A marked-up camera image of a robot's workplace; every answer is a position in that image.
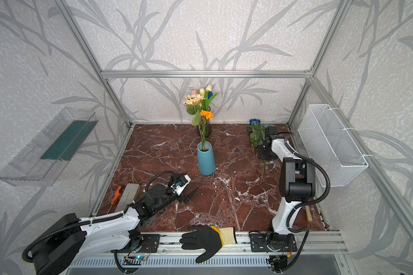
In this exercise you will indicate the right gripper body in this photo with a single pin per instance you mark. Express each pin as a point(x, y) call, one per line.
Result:
point(267, 151)

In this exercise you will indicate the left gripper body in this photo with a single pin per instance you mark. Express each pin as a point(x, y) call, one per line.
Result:
point(180, 194)

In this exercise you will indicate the blue rose stem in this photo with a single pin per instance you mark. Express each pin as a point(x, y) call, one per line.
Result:
point(257, 137)

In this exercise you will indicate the teal ceramic vase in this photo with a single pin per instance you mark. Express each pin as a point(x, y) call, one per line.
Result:
point(206, 159)

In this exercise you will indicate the pink glass vase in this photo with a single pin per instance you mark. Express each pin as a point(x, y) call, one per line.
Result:
point(208, 129)

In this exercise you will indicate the white tulip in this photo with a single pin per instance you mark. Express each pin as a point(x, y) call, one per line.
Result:
point(207, 101)

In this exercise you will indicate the cream sunflower stem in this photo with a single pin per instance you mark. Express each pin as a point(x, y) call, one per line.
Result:
point(193, 104)

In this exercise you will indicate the orange marigold flower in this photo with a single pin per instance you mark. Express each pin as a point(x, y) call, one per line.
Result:
point(204, 115)

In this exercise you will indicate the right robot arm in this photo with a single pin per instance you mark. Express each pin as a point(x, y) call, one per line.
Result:
point(297, 183)

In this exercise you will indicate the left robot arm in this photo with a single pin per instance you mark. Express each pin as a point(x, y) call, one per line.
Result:
point(72, 239)

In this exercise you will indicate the grey sharpening stone block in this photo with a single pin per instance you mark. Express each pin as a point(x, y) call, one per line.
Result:
point(128, 196)

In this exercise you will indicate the black and yellow work glove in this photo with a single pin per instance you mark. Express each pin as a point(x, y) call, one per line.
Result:
point(209, 238)

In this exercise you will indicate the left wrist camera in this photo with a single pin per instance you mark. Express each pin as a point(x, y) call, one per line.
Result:
point(180, 183)

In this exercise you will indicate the orange handled screwdriver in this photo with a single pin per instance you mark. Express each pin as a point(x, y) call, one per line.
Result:
point(115, 198)

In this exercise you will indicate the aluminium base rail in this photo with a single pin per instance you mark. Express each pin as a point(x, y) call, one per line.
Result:
point(252, 241)

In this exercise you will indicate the white wire basket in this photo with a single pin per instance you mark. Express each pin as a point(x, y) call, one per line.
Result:
point(329, 143)

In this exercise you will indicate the clear acrylic wall shelf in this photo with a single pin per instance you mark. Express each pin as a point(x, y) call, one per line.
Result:
point(42, 161)

